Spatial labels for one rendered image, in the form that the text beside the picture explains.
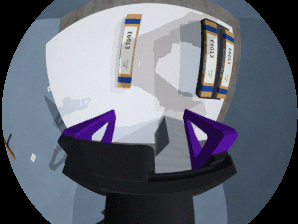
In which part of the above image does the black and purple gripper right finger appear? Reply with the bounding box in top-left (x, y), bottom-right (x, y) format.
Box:
top-left (183, 109), bottom-right (238, 169)

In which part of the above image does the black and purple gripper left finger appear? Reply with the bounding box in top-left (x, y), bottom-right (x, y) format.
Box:
top-left (61, 109), bottom-right (116, 143)

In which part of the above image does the black low platform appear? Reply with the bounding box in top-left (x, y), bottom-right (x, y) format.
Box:
top-left (195, 18), bottom-right (229, 100)

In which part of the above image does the white welding electrode pack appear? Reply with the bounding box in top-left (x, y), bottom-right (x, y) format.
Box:
top-left (118, 14), bottom-right (141, 89)
top-left (215, 29), bottom-right (234, 99)
top-left (199, 20), bottom-right (218, 97)

